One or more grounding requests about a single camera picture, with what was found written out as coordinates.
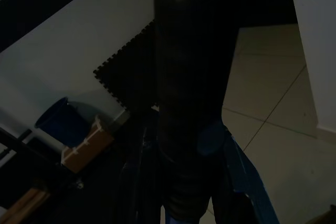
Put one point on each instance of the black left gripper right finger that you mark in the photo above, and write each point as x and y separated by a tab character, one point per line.
212	64

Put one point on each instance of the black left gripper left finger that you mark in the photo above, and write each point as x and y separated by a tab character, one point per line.
178	90

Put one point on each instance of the blue plastic dustpan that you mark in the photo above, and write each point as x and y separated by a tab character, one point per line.
249	176

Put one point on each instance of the black foam floor mat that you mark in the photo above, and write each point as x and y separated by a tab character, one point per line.
131	72

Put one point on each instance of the cardboard box white corner guards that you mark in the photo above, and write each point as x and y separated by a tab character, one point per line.
89	148

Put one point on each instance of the blue plastic bucket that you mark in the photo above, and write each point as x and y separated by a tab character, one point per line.
63	124

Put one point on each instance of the black metal rack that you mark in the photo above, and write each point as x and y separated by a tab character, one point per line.
31	150

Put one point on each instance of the brown wooden board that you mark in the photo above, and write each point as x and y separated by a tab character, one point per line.
26	204

